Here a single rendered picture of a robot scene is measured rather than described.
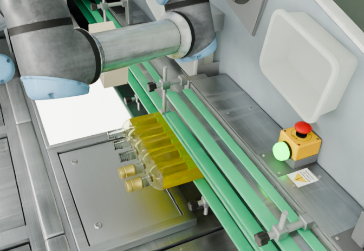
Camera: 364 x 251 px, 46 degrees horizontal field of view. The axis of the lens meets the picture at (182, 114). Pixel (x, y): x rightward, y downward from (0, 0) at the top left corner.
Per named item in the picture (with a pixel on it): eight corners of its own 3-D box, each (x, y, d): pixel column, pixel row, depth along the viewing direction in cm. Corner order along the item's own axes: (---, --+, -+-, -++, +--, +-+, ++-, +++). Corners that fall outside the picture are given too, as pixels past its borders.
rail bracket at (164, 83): (182, 105, 141) (146, 113, 136) (184, 60, 131) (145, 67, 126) (186, 110, 138) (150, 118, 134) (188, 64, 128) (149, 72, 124)
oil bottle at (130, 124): (180, 118, 146) (120, 133, 139) (181, 105, 143) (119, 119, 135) (187, 128, 142) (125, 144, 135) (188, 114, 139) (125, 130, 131)
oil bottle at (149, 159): (203, 149, 134) (138, 167, 126) (205, 136, 130) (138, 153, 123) (212, 160, 130) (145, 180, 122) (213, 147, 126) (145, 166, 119)
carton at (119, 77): (112, 20, 133) (88, 24, 130) (129, 55, 124) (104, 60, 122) (111, 49, 142) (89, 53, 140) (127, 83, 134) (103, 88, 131)
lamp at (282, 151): (279, 151, 105) (268, 154, 104) (282, 137, 102) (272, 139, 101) (290, 162, 102) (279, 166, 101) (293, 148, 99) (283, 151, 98)
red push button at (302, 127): (288, 133, 102) (291, 121, 100) (302, 129, 103) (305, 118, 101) (299, 143, 99) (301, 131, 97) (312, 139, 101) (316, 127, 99)
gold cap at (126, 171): (131, 161, 122) (116, 165, 121) (135, 167, 119) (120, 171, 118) (132, 171, 124) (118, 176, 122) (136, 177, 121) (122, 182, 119)
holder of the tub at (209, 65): (194, 66, 158) (175, 70, 155) (199, -7, 141) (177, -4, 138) (216, 90, 145) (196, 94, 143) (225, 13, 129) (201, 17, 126)
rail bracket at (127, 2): (141, 21, 191) (91, 29, 183) (140, -16, 181) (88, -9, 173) (145, 26, 187) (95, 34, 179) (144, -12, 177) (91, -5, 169)
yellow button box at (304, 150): (299, 144, 109) (275, 151, 107) (305, 120, 105) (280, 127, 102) (317, 161, 104) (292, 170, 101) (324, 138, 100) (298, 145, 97)
